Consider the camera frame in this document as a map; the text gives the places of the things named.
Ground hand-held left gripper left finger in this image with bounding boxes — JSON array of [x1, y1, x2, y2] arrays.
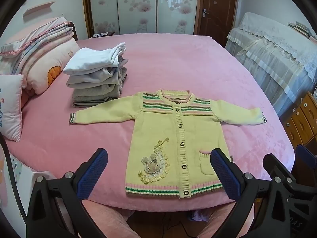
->
[[26, 148, 109, 238]]

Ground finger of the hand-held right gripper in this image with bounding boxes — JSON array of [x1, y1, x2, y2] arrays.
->
[[263, 154, 298, 199], [296, 145, 317, 179]]

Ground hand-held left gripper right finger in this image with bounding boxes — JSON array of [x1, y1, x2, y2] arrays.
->
[[209, 148, 291, 238]]

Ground yellow knitted cardigan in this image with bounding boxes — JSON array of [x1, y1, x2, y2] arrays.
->
[[69, 88, 268, 200]]

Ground wooden drawer cabinet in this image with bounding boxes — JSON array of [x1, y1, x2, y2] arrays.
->
[[282, 92, 317, 152]]

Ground purple cloth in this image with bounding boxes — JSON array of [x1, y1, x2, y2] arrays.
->
[[188, 209, 211, 222]]

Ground white polka dot bag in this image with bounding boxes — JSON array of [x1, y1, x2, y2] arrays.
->
[[0, 144, 57, 214]]

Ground taupe folded pants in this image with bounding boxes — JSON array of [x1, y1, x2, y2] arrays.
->
[[72, 92, 124, 108]]

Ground furniture under white lace cover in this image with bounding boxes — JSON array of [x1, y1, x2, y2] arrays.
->
[[224, 12, 317, 117]]

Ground white embroidered pillow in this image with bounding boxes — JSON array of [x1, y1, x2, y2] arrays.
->
[[0, 74, 26, 143]]

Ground pink plush bed blanket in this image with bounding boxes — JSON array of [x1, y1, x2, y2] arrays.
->
[[5, 33, 298, 214]]

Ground white folded garment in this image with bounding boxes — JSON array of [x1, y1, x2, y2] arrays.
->
[[63, 42, 127, 76]]

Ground stack of books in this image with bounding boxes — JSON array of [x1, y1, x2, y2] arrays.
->
[[287, 21, 317, 45]]

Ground dark wooden headboard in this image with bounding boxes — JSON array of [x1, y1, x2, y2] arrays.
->
[[68, 21, 78, 41]]

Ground folded quilt with pink trim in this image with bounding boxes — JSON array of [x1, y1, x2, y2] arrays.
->
[[0, 17, 75, 59]]

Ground brown wooden door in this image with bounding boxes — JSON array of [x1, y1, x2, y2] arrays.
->
[[196, 0, 239, 42]]

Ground wardrobe with floral sliding doors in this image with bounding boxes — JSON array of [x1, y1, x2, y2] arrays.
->
[[83, 0, 202, 39]]

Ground black cable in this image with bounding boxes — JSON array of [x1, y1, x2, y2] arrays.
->
[[0, 131, 28, 226]]

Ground pink wall shelf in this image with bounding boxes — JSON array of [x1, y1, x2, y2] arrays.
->
[[23, 1, 56, 18]]

